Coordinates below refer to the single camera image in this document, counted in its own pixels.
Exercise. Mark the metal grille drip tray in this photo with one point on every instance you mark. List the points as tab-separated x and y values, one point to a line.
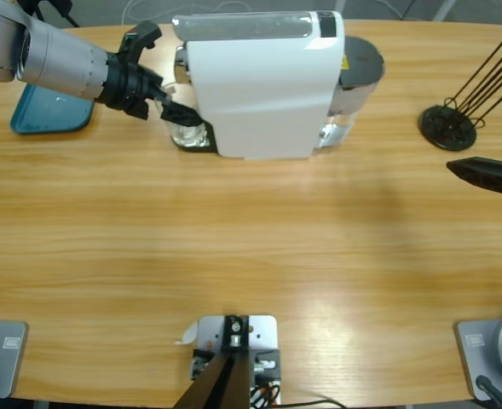
210	138

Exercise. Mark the clear water tank dark lid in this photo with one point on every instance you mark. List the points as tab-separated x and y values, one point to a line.
361	59

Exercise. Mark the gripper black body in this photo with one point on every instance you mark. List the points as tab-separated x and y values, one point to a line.
122	85

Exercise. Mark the grey translucent machine lever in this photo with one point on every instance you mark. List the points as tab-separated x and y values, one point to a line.
242	27

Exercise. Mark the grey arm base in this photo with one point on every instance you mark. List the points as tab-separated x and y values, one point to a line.
3	353
489	349

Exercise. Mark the black camera post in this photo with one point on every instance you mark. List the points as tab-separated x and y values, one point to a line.
225	383

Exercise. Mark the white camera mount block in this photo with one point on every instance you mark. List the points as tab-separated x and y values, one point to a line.
263	332

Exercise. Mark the white capsule coffee machine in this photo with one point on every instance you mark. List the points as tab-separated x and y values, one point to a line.
259	93

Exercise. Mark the clear drinking glass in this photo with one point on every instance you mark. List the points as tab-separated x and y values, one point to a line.
186	136

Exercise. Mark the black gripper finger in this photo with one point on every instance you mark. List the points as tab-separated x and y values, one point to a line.
182	116
489	174
152	78

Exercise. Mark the black chair legs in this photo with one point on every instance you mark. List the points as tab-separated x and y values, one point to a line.
59	3

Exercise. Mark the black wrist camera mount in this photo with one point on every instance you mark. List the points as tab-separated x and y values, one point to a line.
142	34

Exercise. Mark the teal plastic tray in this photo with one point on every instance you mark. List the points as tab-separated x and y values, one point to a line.
50	117

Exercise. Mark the white tape tab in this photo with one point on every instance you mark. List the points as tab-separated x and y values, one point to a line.
188	334

